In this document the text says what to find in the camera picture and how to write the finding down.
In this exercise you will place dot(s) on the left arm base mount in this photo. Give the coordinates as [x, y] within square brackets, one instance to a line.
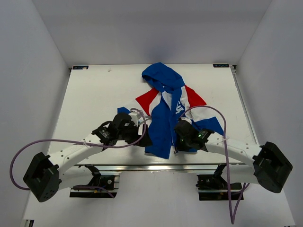
[101, 186]

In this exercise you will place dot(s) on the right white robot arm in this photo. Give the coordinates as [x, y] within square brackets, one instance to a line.
[265, 165]

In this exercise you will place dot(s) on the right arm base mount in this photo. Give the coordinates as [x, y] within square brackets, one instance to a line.
[211, 188]

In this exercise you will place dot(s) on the blue corner label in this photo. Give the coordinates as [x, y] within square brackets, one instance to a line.
[221, 65]
[81, 67]

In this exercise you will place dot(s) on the aluminium table front rail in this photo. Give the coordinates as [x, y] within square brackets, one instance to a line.
[194, 168]

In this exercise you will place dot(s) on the aluminium table rail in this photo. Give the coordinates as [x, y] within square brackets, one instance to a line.
[194, 168]
[244, 106]

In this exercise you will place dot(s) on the left blue corner label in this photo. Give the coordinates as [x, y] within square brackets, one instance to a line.
[81, 67]

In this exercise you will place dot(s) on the right blue corner label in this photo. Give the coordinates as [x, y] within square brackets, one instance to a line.
[221, 65]

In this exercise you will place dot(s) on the blue white red jacket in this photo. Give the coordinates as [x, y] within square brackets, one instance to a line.
[168, 100]

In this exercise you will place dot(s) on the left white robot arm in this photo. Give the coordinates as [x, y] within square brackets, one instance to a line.
[47, 174]

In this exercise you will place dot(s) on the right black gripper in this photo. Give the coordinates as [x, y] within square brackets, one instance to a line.
[179, 146]

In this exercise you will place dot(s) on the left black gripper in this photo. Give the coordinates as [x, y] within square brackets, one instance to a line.
[145, 141]

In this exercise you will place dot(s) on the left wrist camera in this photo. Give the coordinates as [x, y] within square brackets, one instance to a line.
[136, 116]

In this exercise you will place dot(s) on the aluminium table right rail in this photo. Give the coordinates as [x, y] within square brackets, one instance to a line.
[244, 106]

